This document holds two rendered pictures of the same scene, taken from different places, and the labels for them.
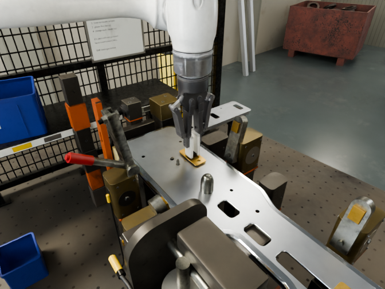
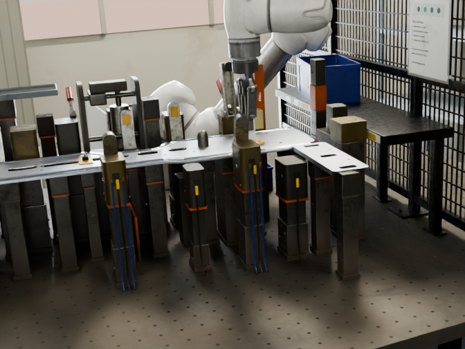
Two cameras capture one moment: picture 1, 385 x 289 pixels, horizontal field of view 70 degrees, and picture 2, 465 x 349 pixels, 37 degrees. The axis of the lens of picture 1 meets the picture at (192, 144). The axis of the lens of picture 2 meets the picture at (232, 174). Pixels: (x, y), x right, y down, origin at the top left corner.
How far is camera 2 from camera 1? 224 cm
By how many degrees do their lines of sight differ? 98
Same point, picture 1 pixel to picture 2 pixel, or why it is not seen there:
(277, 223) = (147, 157)
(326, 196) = (238, 332)
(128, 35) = (436, 55)
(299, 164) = (328, 335)
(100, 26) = (417, 35)
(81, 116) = (313, 97)
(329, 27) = not seen: outside the picture
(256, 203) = (171, 155)
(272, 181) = (192, 166)
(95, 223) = not seen: hidden behind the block
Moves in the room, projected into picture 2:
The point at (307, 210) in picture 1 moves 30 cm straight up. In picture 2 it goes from (224, 308) to (216, 191)
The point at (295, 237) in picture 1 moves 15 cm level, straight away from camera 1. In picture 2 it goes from (131, 160) to (160, 169)
